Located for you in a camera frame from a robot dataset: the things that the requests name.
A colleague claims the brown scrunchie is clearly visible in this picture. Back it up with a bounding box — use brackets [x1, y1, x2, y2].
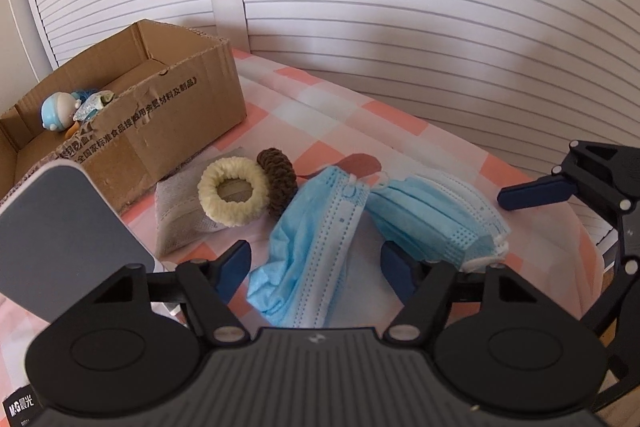
[256, 148, 297, 220]

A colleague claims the pink checkered tablecloth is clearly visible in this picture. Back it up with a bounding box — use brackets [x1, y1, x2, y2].
[0, 47, 606, 408]

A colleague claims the cream scrunchie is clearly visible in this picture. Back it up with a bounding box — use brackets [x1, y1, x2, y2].
[197, 157, 271, 228]

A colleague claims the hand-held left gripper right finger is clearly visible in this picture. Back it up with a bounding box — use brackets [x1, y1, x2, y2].
[379, 241, 558, 344]

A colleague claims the blue face mask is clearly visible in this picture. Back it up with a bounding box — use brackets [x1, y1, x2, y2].
[365, 172, 510, 273]
[246, 167, 373, 330]

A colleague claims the grey white tablet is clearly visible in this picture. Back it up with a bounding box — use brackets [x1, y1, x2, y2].
[0, 159, 176, 323]

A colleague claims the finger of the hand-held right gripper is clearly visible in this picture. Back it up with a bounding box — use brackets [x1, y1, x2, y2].
[497, 139, 640, 214]
[580, 202, 640, 344]

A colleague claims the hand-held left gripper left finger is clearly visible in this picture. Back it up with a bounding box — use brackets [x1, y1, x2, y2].
[65, 239, 252, 347]

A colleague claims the blue penguin plush keychain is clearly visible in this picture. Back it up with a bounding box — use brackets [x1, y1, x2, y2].
[40, 91, 83, 138]

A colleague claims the cardboard box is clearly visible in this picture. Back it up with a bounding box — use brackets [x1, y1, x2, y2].
[0, 19, 247, 218]

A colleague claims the black pen box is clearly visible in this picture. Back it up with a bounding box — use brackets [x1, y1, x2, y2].
[0, 387, 41, 427]

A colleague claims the grey cloth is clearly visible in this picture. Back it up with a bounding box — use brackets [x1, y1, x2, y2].
[154, 146, 251, 258]

